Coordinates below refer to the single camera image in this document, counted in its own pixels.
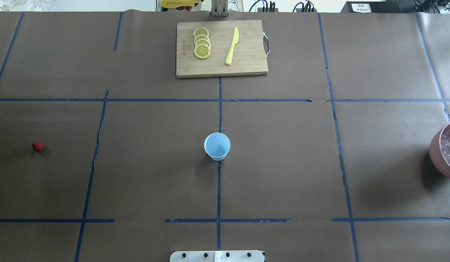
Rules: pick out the aluminium frame post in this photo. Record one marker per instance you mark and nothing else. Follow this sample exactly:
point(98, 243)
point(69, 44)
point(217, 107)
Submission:
point(219, 8)

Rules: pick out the yellow plastic knife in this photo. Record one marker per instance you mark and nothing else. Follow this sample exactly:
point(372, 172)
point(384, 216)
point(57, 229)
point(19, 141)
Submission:
point(235, 40)

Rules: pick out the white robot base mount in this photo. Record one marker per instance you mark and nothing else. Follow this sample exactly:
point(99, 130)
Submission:
point(218, 256)

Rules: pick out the bamboo cutting board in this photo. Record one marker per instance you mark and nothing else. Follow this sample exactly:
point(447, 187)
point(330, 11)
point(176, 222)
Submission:
point(249, 54)

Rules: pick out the yellow cloth bag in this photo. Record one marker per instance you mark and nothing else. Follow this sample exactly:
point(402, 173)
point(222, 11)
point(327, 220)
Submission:
point(172, 4)

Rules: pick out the lemon slice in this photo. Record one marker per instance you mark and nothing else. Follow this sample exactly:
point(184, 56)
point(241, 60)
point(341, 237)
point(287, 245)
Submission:
point(201, 31)
point(200, 36)
point(202, 41)
point(202, 52)

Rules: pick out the red strawberry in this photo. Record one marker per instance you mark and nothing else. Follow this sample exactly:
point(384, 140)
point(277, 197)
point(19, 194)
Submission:
point(38, 146)

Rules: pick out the pink bowl of ice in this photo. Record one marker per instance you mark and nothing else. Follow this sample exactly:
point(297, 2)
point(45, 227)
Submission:
point(440, 151)

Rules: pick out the light blue plastic cup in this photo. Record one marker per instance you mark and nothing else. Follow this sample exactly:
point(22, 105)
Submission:
point(217, 145)

